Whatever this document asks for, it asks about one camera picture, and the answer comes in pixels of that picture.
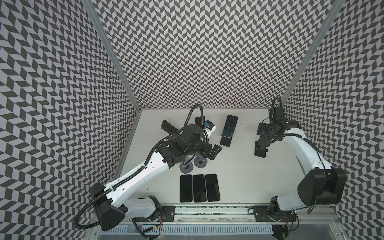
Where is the black folding phone stand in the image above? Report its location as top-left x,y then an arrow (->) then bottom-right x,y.
254,136 -> 270,158

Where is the black phone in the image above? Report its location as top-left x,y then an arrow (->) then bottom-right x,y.
195,116 -> 206,128
222,115 -> 238,139
205,174 -> 221,202

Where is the purple phone stand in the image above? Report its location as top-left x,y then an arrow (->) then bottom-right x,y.
193,175 -> 207,203

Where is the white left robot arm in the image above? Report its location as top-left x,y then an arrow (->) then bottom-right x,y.
91,121 -> 221,231

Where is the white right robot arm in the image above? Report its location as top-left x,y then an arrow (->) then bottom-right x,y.
255,107 -> 347,222

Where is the grey stand front right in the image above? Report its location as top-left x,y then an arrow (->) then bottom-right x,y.
194,153 -> 208,169

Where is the grey stand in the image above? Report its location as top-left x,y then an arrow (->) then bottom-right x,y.
194,153 -> 208,169
180,155 -> 195,174

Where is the black stand back right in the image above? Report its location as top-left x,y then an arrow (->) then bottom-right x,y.
220,132 -> 234,147

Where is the grey stand front left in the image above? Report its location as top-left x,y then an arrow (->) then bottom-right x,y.
180,155 -> 195,174

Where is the phone reflecting pattern far left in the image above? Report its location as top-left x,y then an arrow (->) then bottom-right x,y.
161,120 -> 178,135

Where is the white ventilation grille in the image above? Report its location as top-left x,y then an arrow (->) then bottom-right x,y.
98,225 -> 274,236

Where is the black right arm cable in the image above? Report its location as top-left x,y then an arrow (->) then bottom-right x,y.
263,95 -> 304,145

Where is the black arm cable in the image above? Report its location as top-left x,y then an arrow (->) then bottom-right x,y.
73,103 -> 209,230
263,95 -> 304,145

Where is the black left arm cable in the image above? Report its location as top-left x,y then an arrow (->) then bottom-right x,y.
73,103 -> 209,230

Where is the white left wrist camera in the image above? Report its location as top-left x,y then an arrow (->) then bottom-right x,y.
203,121 -> 217,137

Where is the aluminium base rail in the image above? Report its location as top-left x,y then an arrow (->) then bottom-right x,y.
131,203 -> 340,224

